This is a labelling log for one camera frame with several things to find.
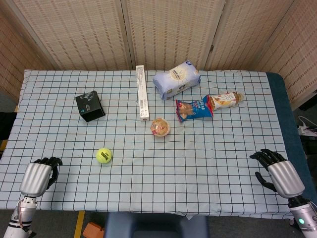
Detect tea bottle with label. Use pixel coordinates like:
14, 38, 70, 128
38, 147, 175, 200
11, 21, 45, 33
207, 91, 246, 111

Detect long white carton box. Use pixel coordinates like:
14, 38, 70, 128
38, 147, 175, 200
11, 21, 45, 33
135, 65, 151, 122

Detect blue snack bag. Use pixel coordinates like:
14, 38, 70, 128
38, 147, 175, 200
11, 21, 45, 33
175, 95, 214, 123

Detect dark blue chair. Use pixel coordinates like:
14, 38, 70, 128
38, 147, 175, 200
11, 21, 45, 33
104, 212, 210, 238

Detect white charger with cable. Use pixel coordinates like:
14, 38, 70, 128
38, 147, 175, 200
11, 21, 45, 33
296, 115, 317, 136

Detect black case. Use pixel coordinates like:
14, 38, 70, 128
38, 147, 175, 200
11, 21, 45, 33
0, 112, 17, 142

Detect pale blue tissue pack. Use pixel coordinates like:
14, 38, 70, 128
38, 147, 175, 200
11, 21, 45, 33
152, 60, 201, 100

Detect small black box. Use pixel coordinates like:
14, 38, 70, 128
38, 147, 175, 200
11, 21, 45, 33
75, 90, 106, 123

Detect beige woven folding screen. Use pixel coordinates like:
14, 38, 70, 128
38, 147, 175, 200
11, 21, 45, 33
0, 0, 317, 110

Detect dark blue table pad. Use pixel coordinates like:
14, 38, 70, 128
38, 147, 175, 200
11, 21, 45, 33
265, 72, 317, 206

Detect yellow tennis ball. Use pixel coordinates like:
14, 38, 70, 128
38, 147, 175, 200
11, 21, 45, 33
96, 147, 113, 164

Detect fruit jelly cup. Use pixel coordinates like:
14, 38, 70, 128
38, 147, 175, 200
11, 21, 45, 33
150, 118, 171, 138

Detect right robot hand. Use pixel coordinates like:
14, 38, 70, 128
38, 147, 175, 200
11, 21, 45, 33
249, 148, 306, 199

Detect checked pale blue tablecloth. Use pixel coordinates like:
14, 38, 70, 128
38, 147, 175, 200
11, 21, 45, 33
0, 69, 295, 220

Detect orange block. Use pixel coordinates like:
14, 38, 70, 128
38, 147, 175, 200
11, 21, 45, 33
82, 222, 105, 238

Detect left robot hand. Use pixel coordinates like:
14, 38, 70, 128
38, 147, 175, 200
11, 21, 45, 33
19, 156, 63, 198

